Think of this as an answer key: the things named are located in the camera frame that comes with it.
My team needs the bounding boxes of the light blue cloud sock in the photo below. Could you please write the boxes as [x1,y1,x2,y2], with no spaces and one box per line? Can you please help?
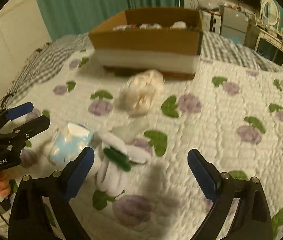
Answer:
[48,122,93,166]

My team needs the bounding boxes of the white green striped sock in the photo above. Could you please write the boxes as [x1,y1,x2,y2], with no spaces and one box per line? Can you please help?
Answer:
[96,130,152,197]

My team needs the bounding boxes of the plain white sock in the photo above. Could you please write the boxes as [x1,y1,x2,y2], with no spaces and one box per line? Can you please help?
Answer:
[111,120,149,144]

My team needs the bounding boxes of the person's left hand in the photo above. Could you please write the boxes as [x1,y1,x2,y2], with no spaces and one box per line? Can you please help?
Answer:
[0,170,11,197]

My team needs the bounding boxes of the white floral quilt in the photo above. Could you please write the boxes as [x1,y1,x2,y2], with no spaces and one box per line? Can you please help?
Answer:
[11,48,283,239]

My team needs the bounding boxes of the cream rolled sock ball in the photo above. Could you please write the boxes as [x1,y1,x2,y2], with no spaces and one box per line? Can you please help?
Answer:
[117,69,164,116]

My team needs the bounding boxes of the cardboard box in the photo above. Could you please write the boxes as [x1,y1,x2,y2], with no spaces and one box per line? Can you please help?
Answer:
[89,7,203,80]

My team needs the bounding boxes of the grey checked bed sheet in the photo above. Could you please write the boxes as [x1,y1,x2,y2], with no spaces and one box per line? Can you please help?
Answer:
[0,31,283,110]

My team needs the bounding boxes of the white dressing table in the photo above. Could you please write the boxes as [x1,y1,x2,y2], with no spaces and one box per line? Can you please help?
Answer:
[243,21,283,73]

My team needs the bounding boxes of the grey mini fridge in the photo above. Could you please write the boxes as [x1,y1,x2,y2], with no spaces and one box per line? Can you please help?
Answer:
[221,6,249,45]

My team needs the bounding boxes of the white suitcase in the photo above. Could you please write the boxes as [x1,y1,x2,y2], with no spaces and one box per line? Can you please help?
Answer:
[201,10,222,34]

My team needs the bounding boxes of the white oval vanity mirror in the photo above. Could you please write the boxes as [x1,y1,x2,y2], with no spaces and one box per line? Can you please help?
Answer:
[261,0,280,26]

